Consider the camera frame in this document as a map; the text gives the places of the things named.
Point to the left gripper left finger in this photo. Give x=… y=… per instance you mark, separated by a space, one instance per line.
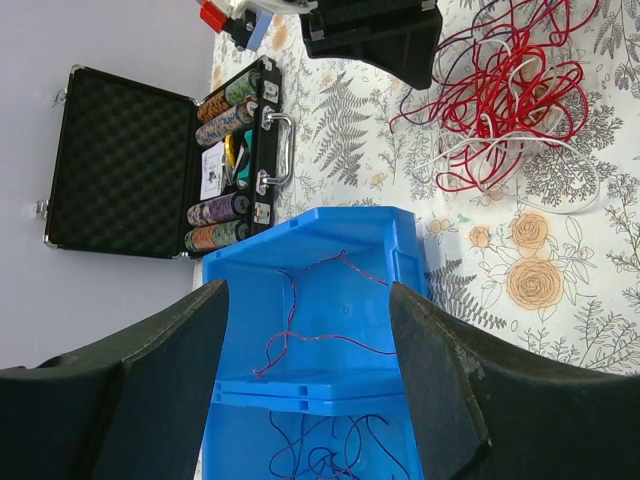
x=132 y=405

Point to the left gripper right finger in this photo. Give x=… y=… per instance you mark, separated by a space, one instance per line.
x=482 y=408

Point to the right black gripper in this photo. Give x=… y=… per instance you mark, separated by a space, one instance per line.
x=399 y=37

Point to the blue plastic divided bin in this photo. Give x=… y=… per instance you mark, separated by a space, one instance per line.
x=308 y=385

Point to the floral table mat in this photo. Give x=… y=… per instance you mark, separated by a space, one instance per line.
x=520 y=164

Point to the playing card deck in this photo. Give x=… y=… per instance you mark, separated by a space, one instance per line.
x=212 y=171

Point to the black poker chip case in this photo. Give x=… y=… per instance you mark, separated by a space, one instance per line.
x=128 y=168

